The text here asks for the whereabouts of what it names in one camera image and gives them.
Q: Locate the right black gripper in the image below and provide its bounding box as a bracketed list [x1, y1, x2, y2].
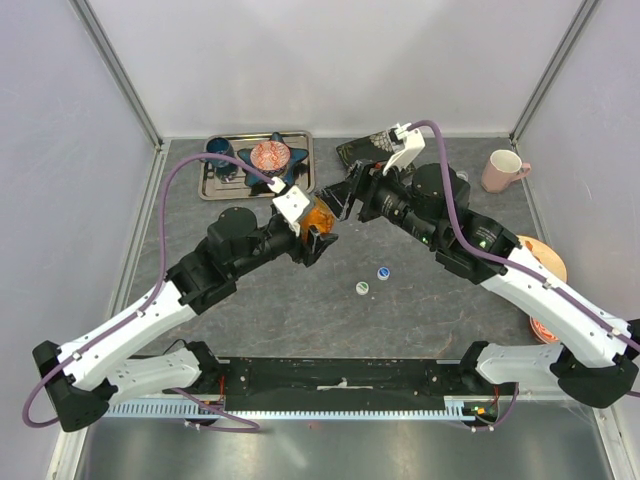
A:
[315, 153, 441, 248]

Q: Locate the orange juice bottle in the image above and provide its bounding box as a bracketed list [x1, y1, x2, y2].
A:
[299, 196, 335, 241]

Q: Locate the green white bottle cap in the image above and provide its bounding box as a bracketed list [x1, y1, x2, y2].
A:
[355, 281, 369, 296]

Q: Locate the blue white bottle cap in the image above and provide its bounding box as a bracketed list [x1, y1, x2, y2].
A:
[376, 267, 391, 281]

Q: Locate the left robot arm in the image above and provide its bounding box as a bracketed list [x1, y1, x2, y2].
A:
[33, 202, 337, 432]

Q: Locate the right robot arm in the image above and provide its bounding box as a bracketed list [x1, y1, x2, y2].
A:
[319, 161, 639, 408]

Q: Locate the metal tray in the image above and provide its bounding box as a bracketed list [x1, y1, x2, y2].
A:
[198, 129, 315, 202]

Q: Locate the black floral rectangular plate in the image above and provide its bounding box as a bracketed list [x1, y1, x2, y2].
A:
[336, 128, 393, 172]

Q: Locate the orange patterned bowl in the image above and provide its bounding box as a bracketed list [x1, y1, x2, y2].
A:
[250, 140, 291, 172]

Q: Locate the blue star-shaped dish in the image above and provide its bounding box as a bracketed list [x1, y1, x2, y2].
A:
[236, 132, 309, 187]

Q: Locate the blue mug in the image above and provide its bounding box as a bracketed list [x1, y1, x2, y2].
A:
[205, 137, 237, 176]

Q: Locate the pink mug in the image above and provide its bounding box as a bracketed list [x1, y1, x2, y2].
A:
[481, 149, 532, 193]

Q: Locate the beige bird plate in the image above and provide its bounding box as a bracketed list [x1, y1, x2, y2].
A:
[518, 235, 568, 282]

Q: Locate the red white patterned bowl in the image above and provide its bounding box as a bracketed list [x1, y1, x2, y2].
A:
[529, 317, 559, 344]

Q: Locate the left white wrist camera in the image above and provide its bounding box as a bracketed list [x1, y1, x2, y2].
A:
[268, 177, 313, 236]

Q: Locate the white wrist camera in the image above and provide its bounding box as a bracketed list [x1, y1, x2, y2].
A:
[382, 123, 425, 176]
[268, 177, 313, 236]

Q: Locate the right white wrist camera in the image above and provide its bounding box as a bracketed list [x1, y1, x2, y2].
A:
[382, 123, 425, 176]

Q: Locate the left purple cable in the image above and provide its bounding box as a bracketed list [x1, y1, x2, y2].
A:
[22, 153, 286, 433]

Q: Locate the purple cable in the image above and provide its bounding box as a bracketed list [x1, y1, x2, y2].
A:
[22, 153, 286, 433]
[407, 119, 640, 400]

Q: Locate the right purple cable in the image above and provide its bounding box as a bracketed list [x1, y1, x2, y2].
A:
[407, 119, 640, 400]

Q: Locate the slotted cable duct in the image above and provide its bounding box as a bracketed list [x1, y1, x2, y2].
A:
[105, 395, 490, 421]

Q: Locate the left aluminium frame post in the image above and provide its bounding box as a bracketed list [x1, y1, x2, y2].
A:
[69, 0, 164, 150]

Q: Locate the aluminium frame post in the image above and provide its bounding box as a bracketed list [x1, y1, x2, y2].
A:
[69, 0, 164, 150]
[509, 0, 601, 148]

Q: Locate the right aluminium frame post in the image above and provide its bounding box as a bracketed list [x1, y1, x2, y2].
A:
[509, 0, 601, 148]

